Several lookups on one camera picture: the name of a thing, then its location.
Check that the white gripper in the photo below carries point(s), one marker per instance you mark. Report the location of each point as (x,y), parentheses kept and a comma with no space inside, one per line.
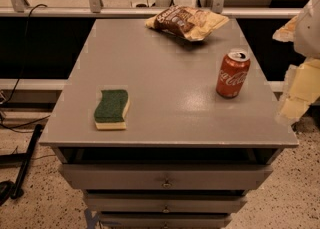
(308,33)

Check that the red coke can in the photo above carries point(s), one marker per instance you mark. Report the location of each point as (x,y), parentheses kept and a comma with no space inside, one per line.
(233,72)

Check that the black stand base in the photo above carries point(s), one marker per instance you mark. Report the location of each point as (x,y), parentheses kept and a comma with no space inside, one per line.
(13,189)

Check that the green yellow sponge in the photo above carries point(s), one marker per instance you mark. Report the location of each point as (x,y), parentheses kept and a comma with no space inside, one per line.
(112,109)

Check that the top grey drawer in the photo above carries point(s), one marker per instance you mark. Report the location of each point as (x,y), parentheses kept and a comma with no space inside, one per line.
(165,176)

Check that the grey drawer cabinet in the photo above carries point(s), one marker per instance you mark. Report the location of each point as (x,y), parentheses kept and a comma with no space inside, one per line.
(175,115)

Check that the brown chip bag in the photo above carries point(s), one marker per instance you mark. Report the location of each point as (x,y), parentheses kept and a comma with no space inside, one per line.
(189,23)

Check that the middle grey drawer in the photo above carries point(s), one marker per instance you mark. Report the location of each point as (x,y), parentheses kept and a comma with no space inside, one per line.
(166,202)

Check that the bottom grey drawer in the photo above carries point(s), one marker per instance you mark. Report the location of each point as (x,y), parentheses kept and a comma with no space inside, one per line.
(163,221)

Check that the grey drawer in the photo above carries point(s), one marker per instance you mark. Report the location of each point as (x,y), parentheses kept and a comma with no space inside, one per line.
(163,221)
(165,176)
(166,202)

